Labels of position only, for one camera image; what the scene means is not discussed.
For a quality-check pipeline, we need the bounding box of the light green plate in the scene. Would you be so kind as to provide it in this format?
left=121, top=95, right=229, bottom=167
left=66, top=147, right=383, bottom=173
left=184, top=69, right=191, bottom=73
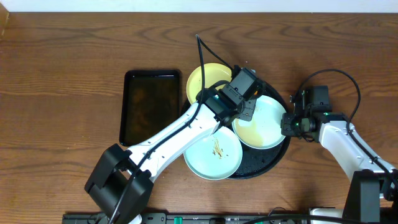
left=183, top=127, right=243, bottom=180
left=232, top=95, right=286, bottom=150

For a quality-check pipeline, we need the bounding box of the yellow plate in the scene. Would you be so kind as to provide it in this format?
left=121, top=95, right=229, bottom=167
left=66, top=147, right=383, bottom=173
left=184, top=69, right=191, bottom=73
left=185, top=62, right=233, bottom=105

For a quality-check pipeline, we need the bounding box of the light green plate front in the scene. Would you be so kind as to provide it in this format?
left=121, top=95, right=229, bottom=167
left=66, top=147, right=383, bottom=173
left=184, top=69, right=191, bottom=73
left=183, top=127, right=243, bottom=180

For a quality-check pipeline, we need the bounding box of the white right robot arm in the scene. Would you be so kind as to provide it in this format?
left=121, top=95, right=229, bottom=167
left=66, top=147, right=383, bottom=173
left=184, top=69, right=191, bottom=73
left=281, top=87, right=397, bottom=223

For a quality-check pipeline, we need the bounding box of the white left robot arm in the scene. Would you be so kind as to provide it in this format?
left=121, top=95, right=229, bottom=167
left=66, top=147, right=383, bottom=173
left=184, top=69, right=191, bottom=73
left=85, top=85, right=261, bottom=223

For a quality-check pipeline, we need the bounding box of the black round tray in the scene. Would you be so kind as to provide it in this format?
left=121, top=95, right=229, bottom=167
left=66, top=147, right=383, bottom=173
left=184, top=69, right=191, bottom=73
left=180, top=79, right=292, bottom=180

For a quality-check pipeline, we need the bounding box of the black rectangular tray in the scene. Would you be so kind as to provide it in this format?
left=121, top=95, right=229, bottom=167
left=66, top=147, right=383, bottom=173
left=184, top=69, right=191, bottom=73
left=119, top=69, right=181, bottom=147

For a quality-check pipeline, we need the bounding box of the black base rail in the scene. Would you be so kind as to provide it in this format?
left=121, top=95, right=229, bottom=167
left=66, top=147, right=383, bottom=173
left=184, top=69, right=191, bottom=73
left=61, top=207, right=343, bottom=224

